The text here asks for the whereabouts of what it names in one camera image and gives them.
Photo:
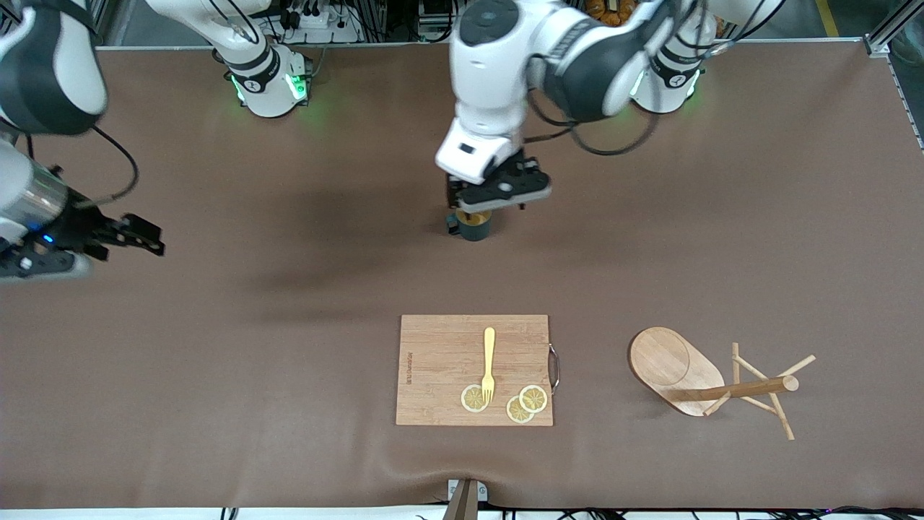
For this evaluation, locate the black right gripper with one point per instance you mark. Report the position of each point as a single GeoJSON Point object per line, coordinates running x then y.
{"type": "Point", "coordinates": [81, 226]}

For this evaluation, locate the yellow plastic fork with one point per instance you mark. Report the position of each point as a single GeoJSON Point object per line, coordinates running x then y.
{"type": "Point", "coordinates": [489, 347]}

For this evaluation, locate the white power strip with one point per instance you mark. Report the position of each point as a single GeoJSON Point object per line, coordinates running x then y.
{"type": "Point", "coordinates": [317, 22]}

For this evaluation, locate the dark teal mug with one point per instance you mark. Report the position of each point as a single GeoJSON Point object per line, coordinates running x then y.
{"type": "Point", "coordinates": [476, 230]}

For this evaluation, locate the aluminium frame profile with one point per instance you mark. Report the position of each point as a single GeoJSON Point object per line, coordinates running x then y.
{"type": "Point", "coordinates": [884, 40]}

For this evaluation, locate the brown table mat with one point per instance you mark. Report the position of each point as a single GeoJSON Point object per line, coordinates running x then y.
{"type": "Point", "coordinates": [289, 303]}

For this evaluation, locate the wooden mug tree rack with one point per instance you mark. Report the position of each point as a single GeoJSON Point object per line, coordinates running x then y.
{"type": "Point", "coordinates": [671, 361]}

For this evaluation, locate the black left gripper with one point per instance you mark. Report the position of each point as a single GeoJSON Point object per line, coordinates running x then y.
{"type": "Point", "coordinates": [453, 195]}

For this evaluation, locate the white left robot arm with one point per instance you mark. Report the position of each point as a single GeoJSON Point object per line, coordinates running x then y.
{"type": "Point", "coordinates": [498, 72]}

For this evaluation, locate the lemon slice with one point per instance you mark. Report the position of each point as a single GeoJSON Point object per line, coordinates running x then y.
{"type": "Point", "coordinates": [516, 413]}
{"type": "Point", "coordinates": [535, 398]}
{"type": "Point", "coordinates": [469, 399]}

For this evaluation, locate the aluminium camera post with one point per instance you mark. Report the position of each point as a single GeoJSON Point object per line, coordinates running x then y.
{"type": "Point", "coordinates": [465, 500]}

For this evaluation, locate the bag of orange buns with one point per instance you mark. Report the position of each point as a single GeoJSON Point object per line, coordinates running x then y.
{"type": "Point", "coordinates": [610, 9]}

